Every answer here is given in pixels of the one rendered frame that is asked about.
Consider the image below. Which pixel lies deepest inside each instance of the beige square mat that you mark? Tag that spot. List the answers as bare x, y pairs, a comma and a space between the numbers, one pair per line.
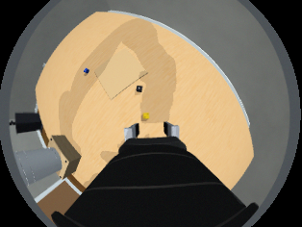
119, 72

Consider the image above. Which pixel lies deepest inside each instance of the yellow die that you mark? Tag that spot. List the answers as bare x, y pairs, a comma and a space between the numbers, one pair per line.
145, 115

